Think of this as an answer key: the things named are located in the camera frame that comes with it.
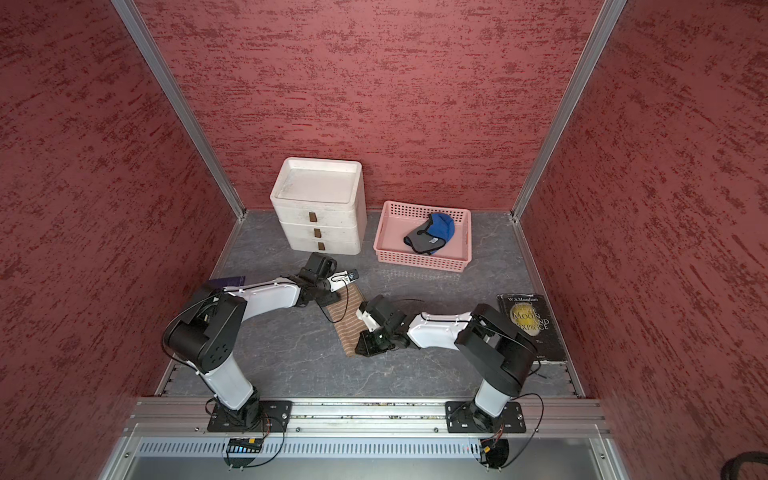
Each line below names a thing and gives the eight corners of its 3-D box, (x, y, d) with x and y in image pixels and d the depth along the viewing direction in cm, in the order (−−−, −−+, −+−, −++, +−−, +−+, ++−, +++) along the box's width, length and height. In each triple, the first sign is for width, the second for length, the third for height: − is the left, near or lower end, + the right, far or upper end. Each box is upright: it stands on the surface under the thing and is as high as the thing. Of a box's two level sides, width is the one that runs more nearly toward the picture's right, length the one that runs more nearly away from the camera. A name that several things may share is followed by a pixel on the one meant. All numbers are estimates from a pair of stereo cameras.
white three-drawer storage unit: (287, 255, 109) (264, 204, 89) (300, 209, 125) (283, 157, 104) (363, 255, 109) (357, 204, 89) (367, 210, 125) (362, 157, 105)
